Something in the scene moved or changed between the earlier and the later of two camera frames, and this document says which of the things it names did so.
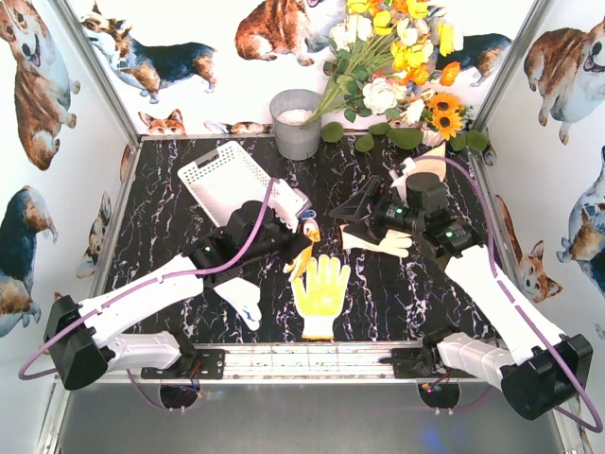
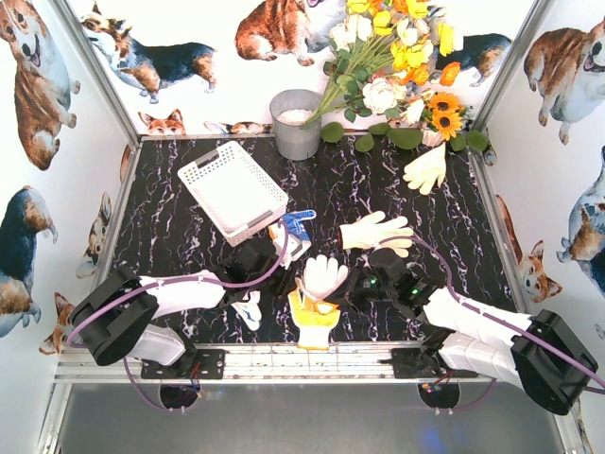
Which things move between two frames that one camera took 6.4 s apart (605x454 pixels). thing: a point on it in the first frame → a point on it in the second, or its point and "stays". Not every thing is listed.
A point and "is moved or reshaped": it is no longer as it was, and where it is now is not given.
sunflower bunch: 443,112 stays
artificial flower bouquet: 385,56 stays
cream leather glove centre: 394,242 stays
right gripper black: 371,213 → 353,288
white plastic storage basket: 224,179 stays
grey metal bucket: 289,109 stays
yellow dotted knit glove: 319,304 is moved or reshaped
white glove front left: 244,297 stays
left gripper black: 287,238 → 282,282
